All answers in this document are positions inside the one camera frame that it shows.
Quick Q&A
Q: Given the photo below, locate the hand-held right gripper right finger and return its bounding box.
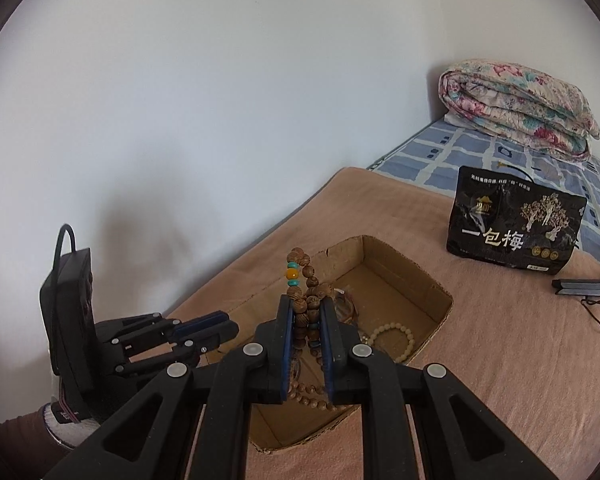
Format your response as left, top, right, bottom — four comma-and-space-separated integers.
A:
319, 297, 561, 480

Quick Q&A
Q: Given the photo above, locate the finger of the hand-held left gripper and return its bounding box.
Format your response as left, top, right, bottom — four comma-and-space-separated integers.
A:
97, 311, 231, 348
114, 324, 241, 380

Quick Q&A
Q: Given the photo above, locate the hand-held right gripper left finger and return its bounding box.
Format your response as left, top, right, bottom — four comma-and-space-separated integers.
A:
44, 295, 295, 480

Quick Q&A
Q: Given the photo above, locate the wooden bead necklace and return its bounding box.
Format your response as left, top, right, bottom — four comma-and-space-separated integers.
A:
285, 246, 338, 411

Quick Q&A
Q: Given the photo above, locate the pale bead bracelet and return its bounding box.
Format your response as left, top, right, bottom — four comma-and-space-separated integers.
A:
357, 323, 417, 363

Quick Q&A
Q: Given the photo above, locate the cardboard box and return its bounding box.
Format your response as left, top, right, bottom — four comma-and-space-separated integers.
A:
200, 235, 454, 453

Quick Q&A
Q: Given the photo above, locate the person's left hand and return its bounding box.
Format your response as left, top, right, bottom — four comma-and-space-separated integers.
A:
42, 400, 102, 448

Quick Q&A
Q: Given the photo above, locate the black snack bag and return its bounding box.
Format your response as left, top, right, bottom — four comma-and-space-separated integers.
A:
446, 165, 588, 275

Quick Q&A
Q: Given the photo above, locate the blue checked bed sheet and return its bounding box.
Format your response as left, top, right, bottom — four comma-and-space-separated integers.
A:
367, 117, 600, 271

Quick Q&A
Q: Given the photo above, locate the black folded tripod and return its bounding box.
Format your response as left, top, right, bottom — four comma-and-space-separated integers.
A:
552, 272, 600, 297

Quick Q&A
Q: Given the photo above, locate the folded floral quilt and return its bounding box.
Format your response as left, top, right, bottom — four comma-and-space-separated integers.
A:
438, 59, 600, 162

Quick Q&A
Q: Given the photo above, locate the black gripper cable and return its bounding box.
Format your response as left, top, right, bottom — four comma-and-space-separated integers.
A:
51, 222, 79, 281

